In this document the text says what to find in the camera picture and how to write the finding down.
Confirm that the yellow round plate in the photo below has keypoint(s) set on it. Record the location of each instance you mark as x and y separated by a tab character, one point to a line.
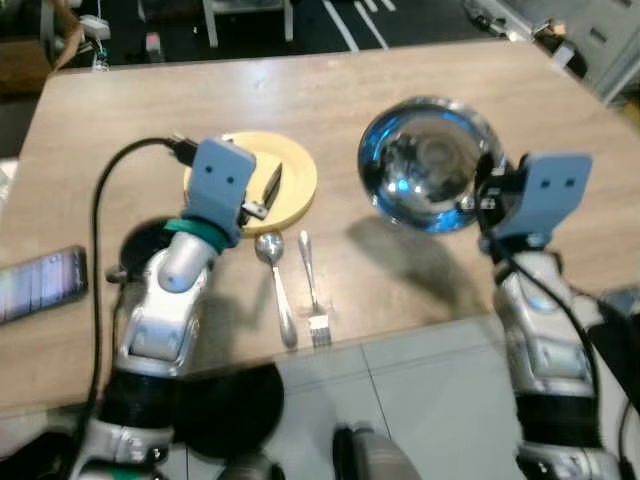
295	180

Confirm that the shiny steel bowl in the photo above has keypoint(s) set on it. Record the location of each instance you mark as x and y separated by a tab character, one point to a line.
425	165

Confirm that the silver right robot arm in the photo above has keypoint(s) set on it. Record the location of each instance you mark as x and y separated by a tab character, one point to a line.
545	340

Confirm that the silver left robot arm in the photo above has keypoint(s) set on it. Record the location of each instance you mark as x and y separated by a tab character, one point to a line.
160	310

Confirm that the silver spoon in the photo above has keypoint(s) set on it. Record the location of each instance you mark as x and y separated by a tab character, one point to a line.
270	248

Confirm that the silver fork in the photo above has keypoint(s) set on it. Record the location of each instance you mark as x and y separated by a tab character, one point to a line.
318	325

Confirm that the white stool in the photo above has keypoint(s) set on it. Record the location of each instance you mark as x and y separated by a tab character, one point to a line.
248	8

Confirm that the black rug with white lines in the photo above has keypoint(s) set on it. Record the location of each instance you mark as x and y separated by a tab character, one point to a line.
420	25

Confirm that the black floor mat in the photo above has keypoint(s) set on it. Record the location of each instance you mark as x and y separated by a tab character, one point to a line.
615	340

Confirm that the black round stool seat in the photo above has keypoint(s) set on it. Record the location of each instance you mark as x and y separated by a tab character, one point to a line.
235	410

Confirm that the black smartphone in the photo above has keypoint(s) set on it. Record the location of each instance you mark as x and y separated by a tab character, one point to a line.
40	283

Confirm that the grey robot leg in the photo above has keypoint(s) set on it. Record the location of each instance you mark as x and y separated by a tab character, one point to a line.
375	455

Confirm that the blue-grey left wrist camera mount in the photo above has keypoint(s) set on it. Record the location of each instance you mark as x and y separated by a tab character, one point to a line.
218	185

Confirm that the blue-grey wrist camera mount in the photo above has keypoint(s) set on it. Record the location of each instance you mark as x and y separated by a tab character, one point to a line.
550	195
218	185

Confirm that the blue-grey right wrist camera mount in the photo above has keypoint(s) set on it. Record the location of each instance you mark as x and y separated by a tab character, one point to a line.
550	195

